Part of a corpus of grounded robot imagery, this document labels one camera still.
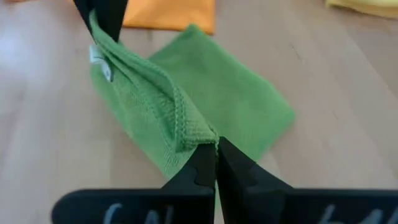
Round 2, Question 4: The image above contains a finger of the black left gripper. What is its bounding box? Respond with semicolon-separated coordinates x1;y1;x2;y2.
73;0;94;32
92;0;129;43

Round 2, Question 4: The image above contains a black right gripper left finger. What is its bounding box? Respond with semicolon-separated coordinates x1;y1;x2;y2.
51;142;217;224

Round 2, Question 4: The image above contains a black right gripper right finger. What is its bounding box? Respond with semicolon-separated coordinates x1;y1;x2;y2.
216;136;398;224

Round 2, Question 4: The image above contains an orange microfiber towel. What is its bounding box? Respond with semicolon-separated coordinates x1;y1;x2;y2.
122;0;216;35

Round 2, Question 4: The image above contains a green microfiber towel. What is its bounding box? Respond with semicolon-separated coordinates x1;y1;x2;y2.
88;9;296;180

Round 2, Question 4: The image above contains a yellow microfiber towel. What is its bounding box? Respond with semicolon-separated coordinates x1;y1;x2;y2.
325;0;398;20

